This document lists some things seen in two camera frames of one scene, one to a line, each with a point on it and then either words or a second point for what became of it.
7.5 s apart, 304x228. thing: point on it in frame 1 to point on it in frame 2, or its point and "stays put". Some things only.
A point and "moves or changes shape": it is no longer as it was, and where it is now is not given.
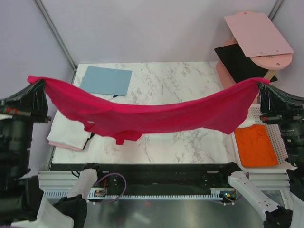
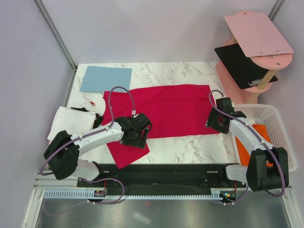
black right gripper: (274, 101) to (213, 113)
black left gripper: (32, 98) to (139, 142)
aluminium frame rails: (55, 180) stays put
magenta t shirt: (222, 109) moves or changes shape
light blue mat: (107, 80) stays put
